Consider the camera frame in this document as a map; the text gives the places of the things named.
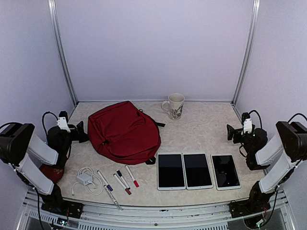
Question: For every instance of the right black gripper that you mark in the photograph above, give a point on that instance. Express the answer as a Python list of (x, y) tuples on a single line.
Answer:
[(230, 133)]

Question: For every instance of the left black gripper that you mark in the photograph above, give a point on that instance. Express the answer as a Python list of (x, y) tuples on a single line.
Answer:
[(77, 136)]

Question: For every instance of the red backpack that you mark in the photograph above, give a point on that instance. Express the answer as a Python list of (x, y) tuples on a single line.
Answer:
[(124, 134)]

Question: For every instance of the white tablet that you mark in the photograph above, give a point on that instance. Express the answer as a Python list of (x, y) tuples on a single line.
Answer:
[(170, 171), (197, 173), (225, 173)]

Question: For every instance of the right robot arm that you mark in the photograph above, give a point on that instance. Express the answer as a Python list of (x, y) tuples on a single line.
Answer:
[(282, 154)]

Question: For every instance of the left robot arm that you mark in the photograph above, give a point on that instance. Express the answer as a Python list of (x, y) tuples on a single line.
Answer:
[(40, 164)]

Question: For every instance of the red floral lacquer dish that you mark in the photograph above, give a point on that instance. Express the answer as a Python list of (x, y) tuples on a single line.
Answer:
[(52, 173)]

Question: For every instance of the dark blue cap marker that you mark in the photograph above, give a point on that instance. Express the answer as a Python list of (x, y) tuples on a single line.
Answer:
[(123, 179)]

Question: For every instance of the clear silver pen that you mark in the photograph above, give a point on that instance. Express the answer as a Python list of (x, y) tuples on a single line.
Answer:
[(112, 198)]

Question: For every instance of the blue cap white marker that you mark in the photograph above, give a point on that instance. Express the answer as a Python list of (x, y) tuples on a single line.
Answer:
[(105, 181)]

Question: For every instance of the white patterned ceramic mug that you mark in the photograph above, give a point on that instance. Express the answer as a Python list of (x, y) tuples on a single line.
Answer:
[(173, 106)]

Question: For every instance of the red cap marker long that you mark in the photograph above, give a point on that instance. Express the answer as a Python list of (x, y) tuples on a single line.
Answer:
[(132, 176)]

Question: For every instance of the red cap marker short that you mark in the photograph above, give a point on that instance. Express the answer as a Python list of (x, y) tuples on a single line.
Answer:
[(122, 184)]

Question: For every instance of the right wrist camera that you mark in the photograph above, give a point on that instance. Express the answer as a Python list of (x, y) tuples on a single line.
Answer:
[(247, 126)]

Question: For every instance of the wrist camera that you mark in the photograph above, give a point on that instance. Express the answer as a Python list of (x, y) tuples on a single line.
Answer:
[(62, 121), (247, 126)]

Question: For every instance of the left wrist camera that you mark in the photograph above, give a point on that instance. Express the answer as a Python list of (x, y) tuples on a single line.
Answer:
[(62, 121)]

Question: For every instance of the white charger with cable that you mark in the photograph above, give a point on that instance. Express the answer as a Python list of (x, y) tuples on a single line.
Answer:
[(91, 181)]

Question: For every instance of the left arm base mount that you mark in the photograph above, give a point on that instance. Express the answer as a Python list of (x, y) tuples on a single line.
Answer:
[(68, 208)]

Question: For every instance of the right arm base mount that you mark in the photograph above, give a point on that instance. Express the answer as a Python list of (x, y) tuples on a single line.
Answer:
[(244, 207)]

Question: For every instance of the front aluminium rail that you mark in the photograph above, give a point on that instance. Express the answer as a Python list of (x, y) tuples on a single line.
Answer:
[(99, 216)]

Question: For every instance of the right aluminium frame post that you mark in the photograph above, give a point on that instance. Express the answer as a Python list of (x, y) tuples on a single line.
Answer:
[(248, 51)]

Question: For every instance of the aluminium frame post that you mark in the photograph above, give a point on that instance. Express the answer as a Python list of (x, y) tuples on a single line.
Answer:
[(60, 48), (248, 51)]

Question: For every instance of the left aluminium frame post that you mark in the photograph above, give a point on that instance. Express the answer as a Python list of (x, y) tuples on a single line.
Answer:
[(60, 48)]

